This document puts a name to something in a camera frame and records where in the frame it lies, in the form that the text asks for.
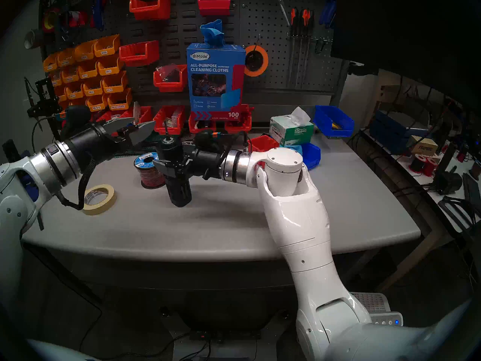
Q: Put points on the red ribbed storage bin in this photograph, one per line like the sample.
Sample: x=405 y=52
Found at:
x=265 y=142

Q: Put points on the small cardboard box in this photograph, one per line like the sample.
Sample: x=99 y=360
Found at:
x=422 y=147

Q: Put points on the dark robot pedestal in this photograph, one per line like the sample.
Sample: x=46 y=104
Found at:
x=225 y=315

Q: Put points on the white paper packet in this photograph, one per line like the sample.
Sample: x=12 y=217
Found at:
x=136 y=109

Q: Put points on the black cylinder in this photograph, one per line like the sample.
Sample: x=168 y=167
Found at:
x=9 y=149

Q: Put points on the dark pegboard panel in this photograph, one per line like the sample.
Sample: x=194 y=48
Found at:
x=112 y=25
x=270 y=37

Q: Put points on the black monitor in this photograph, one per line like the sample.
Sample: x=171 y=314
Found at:
x=406 y=29

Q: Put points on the orange parts bin M3-4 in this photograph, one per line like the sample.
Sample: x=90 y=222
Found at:
x=110 y=64

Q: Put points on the large blue storage bin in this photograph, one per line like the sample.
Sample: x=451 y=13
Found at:
x=325 y=117

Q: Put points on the clear plastic parts box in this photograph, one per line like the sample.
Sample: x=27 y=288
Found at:
x=176 y=116

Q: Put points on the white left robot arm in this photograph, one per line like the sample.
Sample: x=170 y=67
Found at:
x=15 y=210

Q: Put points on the orange parts bin M3-8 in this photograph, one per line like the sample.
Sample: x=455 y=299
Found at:
x=93 y=87

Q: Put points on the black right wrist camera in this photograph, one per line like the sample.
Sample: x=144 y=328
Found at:
x=204 y=135

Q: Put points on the orange parts bin M3-12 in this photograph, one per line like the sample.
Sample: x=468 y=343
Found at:
x=74 y=90

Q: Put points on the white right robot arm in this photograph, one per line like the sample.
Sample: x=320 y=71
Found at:
x=297 y=221

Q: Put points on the dark blue equipment case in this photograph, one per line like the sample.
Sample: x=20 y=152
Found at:
x=394 y=132

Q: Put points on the black desktop stand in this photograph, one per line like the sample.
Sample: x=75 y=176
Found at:
x=445 y=181

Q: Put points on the beige masking tape roll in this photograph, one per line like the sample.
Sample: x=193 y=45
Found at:
x=101 y=210

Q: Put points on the dark red parts bin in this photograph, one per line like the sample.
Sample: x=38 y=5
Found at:
x=214 y=5

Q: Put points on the orange parts bin M2.5-6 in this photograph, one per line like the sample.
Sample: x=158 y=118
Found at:
x=80 y=100

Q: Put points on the orange parts bin M3X4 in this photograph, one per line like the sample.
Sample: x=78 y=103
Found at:
x=50 y=62

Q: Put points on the orange tape roll on pegboard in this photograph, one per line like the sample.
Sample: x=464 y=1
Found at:
x=264 y=70

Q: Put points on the orange parts bin M3X8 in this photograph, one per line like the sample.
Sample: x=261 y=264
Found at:
x=84 y=51

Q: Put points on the orange parts bin M2.5-5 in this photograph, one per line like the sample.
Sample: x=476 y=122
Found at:
x=97 y=103

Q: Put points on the small blue storage bin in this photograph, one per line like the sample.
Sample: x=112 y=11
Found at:
x=312 y=157

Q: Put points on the grey duct tape roll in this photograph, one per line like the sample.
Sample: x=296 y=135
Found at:
x=35 y=37

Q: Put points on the blue cleaning cloths box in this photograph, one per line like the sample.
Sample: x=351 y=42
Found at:
x=214 y=69

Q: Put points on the white air purifier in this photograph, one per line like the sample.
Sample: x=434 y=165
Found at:
x=375 y=302

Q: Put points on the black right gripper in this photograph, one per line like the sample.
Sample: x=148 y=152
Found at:
x=206 y=161

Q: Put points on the orange parts bin M4 HEX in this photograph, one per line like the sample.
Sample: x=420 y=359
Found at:
x=119 y=99

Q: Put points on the orange parts bin M3X6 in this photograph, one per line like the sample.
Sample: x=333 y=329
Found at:
x=107 y=45

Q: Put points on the green white Kimtech wipes box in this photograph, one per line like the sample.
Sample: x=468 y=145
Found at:
x=297 y=132

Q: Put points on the black keyboard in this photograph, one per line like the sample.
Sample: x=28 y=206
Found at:
x=471 y=191

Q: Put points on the red white tape roll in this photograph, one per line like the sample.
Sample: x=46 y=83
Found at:
x=77 y=18

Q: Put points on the black metal stand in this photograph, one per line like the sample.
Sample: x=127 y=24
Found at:
x=45 y=100

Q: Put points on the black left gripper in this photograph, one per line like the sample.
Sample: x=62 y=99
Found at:
x=92 y=146

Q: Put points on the orange parts bin M3-6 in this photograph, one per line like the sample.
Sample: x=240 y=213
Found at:
x=114 y=82

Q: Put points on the orange parts bin M3X8 BAD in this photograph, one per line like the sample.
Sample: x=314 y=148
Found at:
x=67 y=56

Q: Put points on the orange parts bin M4-6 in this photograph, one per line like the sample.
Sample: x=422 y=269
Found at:
x=88 y=69

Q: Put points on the orange parts bin M4X4X6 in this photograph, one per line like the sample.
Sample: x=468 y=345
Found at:
x=70 y=74

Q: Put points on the black louvered wall panel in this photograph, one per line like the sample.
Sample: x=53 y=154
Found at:
x=180 y=33

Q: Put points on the white tissue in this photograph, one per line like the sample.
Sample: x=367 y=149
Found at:
x=300 y=116

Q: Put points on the orange parts bin M2.5-8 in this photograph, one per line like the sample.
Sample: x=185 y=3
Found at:
x=64 y=103

